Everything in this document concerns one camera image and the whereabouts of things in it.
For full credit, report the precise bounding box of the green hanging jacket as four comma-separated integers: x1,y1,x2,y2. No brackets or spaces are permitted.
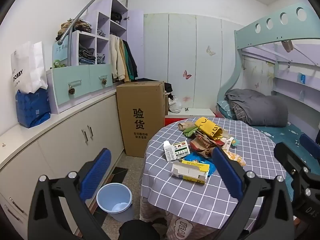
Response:
124,41,132,82

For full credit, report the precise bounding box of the light blue plastic bin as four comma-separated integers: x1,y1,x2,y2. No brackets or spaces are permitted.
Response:
96,183,135,222

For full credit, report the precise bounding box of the teal drawer unit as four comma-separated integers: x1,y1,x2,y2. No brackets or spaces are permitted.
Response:
46,64,113,114

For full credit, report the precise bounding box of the grey quilt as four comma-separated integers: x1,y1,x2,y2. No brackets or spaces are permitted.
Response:
224,89,288,127

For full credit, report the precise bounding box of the grey checked tablecloth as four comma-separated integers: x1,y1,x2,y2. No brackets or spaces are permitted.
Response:
140,117,294,224

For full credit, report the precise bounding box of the blue plaid pillow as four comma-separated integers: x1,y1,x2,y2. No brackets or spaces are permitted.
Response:
216,100,237,119

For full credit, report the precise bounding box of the brown paper bag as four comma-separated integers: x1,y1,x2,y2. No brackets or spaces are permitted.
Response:
190,130,225,159

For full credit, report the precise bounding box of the blue patterned bag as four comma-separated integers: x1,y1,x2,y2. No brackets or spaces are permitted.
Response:
15,88,52,128

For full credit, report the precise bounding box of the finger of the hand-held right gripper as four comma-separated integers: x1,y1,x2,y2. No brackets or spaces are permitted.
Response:
299,134,320,157
274,142,312,179

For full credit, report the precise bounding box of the white paper label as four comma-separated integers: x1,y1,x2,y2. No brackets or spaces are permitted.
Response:
221,136,239,152

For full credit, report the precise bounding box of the white plastic bag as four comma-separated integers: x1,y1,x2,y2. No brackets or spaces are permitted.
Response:
168,96,182,113

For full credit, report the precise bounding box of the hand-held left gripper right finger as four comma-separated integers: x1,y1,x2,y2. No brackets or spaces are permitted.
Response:
211,146,298,240

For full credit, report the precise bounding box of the beige paper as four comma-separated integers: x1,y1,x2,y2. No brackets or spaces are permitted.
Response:
178,121,197,131

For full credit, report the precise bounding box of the teal printed bed sheet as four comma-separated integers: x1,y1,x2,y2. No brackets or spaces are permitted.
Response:
251,121,320,203

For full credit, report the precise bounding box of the red white storage bench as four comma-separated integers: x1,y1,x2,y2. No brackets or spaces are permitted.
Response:
167,107,216,118

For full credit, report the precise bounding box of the teal bunk bed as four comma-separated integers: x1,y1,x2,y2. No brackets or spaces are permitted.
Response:
216,2,320,160

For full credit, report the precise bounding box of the low white cabinet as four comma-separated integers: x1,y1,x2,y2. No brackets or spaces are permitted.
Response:
0,86,125,240

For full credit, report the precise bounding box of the person's leg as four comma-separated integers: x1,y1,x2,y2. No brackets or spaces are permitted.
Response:
119,220,160,240

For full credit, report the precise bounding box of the cream hanging jacket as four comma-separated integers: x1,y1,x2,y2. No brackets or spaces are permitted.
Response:
109,34,120,79

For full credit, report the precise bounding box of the grey metal handrail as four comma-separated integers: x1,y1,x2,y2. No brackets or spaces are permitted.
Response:
55,0,131,42

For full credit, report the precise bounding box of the white medicine box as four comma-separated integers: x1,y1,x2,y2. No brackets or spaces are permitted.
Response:
163,140,191,162

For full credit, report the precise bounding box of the tall cardboard box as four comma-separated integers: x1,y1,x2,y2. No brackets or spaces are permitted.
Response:
116,81,166,157

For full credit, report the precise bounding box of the folded dark jeans stack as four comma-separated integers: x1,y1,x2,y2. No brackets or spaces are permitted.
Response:
79,49,97,65

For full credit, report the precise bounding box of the black clothes heap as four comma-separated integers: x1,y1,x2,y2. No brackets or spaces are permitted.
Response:
136,78,173,100

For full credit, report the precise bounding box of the black hanging jacket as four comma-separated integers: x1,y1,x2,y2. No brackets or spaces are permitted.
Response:
122,40,138,82

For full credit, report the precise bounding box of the white wardrobe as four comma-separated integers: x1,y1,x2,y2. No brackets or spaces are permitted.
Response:
143,12,244,110

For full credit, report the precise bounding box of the brown clothes pile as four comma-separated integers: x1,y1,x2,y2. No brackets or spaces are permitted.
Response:
56,19,92,40

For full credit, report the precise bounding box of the purple stepped shelf unit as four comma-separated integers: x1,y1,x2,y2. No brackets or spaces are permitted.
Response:
71,0,144,83

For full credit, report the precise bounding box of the light blue sign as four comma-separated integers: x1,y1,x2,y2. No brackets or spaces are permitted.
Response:
52,36,70,67

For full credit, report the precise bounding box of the white shopping bag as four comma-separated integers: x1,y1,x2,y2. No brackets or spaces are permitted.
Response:
10,41,48,93

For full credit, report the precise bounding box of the orange patterned wrapper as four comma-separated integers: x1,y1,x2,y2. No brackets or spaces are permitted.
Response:
222,149,247,167

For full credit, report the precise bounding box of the brown hanging object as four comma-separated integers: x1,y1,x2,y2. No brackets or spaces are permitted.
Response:
281,40,294,53

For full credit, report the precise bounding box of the yellow and white carton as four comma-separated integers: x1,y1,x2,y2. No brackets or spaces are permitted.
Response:
171,159,210,184

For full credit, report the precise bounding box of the blue snack packet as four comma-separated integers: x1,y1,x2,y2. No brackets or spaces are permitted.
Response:
184,152,215,178

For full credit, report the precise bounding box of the printed table skirt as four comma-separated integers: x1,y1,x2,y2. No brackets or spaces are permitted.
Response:
140,197,265,240

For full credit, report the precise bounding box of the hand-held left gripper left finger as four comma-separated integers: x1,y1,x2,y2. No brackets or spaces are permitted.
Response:
27,148,112,240

